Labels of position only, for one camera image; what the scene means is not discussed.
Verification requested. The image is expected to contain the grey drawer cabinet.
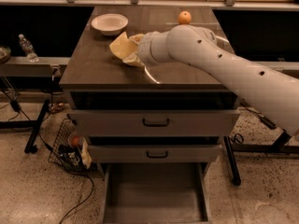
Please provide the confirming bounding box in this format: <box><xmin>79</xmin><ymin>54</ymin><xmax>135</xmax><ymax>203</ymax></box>
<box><xmin>59</xmin><ymin>5</ymin><xmax>251</xmax><ymax>187</ymax></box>

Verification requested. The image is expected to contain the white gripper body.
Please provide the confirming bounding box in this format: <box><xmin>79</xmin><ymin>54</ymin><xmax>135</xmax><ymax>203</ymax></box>
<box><xmin>137</xmin><ymin>32</ymin><xmax>171</xmax><ymax>66</ymax></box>

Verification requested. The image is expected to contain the top grey drawer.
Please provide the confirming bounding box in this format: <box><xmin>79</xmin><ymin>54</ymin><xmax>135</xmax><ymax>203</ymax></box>
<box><xmin>69</xmin><ymin>110</ymin><xmax>239</xmax><ymax>137</ymax></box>

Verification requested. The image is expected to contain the black power adapter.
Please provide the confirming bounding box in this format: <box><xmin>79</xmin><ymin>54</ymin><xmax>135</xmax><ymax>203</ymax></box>
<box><xmin>260</xmin><ymin>117</ymin><xmax>277</xmax><ymax>130</ymax></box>

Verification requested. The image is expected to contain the black table leg left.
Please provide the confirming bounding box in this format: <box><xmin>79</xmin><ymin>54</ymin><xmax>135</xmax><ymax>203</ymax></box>
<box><xmin>24</xmin><ymin>100</ymin><xmax>50</xmax><ymax>154</ymax></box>

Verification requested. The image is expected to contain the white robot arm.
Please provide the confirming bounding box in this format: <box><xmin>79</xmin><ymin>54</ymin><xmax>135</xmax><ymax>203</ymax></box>
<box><xmin>122</xmin><ymin>25</ymin><xmax>299</xmax><ymax>138</ymax></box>

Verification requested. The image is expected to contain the orange fruit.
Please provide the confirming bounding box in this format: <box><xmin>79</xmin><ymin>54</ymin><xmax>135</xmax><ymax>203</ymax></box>
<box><xmin>178</xmin><ymin>11</ymin><xmax>192</xmax><ymax>24</ymax></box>

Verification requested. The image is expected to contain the clear plastic water bottle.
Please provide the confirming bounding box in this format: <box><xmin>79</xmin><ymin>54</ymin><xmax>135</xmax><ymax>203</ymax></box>
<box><xmin>19</xmin><ymin>34</ymin><xmax>39</xmax><ymax>63</ymax></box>

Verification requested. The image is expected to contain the middle grey drawer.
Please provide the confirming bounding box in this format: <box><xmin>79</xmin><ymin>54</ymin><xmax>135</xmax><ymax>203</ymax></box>
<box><xmin>88</xmin><ymin>145</ymin><xmax>221</xmax><ymax>163</ymax></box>

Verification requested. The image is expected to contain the white bowl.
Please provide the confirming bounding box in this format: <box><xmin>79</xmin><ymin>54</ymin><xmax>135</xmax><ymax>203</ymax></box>
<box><xmin>92</xmin><ymin>14</ymin><xmax>128</xmax><ymax>36</ymax></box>

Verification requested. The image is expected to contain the black cabinet leg right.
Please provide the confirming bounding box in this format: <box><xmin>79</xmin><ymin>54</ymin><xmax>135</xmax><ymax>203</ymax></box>
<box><xmin>224</xmin><ymin>136</ymin><xmax>241</xmax><ymax>186</ymax></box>

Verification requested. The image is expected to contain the yellow sponge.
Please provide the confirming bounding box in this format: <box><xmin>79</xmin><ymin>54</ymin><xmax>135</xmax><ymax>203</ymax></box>
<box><xmin>109</xmin><ymin>32</ymin><xmax>137</xmax><ymax>60</ymax></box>

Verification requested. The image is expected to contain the wire basket with items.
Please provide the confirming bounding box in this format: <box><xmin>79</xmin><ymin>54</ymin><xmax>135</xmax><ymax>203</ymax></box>
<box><xmin>49</xmin><ymin>119</ymin><xmax>92</xmax><ymax>172</ymax></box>

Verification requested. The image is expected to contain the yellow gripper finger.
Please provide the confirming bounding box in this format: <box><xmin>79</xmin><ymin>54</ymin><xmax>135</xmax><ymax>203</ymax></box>
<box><xmin>122</xmin><ymin>52</ymin><xmax>145</xmax><ymax>67</ymax></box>
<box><xmin>129</xmin><ymin>34</ymin><xmax>144</xmax><ymax>45</ymax></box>

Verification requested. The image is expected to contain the dark bowl at left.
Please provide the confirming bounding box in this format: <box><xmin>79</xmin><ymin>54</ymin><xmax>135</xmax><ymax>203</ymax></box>
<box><xmin>0</xmin><ymin>46</ymin><xmax>11</xmax><ymax>63</ymax></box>

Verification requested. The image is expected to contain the bottom open grey drawer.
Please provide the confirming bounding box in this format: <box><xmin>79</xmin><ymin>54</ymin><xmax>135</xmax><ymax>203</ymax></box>
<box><xmin>99</xmin><ymin>163</ymin><xmax>212</xmax><ymax>224</ymax></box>

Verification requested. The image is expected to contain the black floor cable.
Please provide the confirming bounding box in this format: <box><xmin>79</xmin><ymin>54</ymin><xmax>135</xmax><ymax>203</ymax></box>
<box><xmin>36</xmin><ymin>131</ymin><xmax>95</xmax><ymax>224</ymax></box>

